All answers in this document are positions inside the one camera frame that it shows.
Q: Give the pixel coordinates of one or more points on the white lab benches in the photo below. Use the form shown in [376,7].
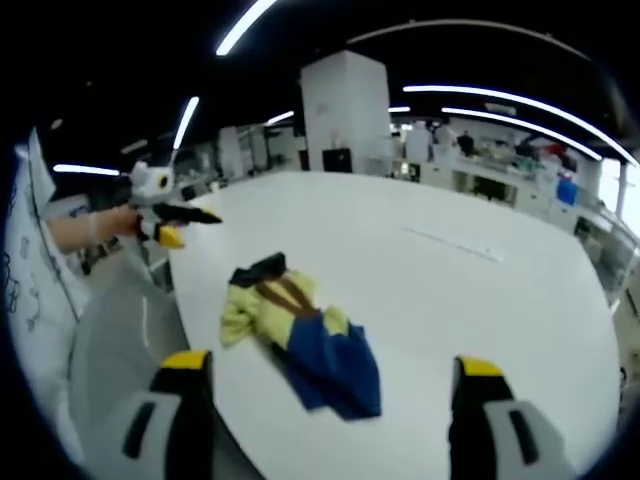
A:
[515,185]

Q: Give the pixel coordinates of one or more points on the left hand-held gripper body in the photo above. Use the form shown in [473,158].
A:
[150,192]

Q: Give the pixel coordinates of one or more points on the white square pillar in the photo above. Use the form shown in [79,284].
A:
[345,112]

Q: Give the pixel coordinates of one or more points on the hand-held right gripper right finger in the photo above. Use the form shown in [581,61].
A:
[492,420]

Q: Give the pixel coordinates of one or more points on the blue container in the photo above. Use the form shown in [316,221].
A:
[566,189]

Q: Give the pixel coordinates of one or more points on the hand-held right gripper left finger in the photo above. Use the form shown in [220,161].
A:
[165,415]

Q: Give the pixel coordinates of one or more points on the yellow and blue garment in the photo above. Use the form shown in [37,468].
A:
[300,325]

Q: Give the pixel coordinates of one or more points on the black cabinet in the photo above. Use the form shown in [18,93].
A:
[337,160]

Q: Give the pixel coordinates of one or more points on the person's white printed clothing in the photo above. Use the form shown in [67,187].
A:
[40,280]

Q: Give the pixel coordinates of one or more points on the person's left hand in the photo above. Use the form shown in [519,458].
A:
[116,222]

